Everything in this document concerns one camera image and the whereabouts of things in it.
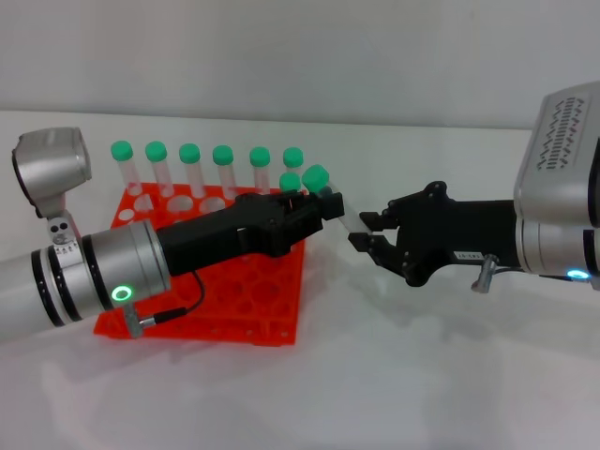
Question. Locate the clear test tube green cap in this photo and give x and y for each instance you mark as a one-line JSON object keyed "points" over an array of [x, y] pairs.
{"points": [[259, 157], [122, 151], [222, 155], [289, 182], [189, 153], [156, 151], [293, 156], [315, 177]]}

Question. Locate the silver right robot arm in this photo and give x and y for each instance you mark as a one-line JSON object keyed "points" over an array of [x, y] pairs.
{"points": [[553, 248]]}

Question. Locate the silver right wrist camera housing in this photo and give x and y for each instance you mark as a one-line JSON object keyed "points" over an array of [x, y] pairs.
{"points": [[558, 159]]}

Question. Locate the orange plastic test tube rack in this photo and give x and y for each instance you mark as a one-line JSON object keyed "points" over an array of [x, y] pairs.
{"points": [[244, 300]]}

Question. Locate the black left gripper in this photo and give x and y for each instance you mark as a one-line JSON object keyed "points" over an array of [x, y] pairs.
{"points": [[225, 236]]}

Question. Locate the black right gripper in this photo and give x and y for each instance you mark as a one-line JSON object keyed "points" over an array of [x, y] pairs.
{"points": [[450, 234]]}

